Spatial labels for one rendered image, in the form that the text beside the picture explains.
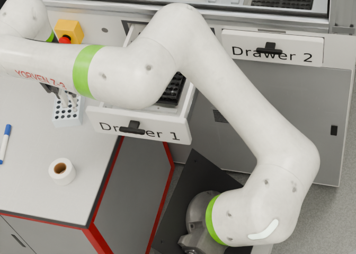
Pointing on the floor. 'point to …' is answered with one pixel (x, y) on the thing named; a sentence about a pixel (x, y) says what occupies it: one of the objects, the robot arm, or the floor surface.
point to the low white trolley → (15, 155)
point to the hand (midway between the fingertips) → (68, 96)
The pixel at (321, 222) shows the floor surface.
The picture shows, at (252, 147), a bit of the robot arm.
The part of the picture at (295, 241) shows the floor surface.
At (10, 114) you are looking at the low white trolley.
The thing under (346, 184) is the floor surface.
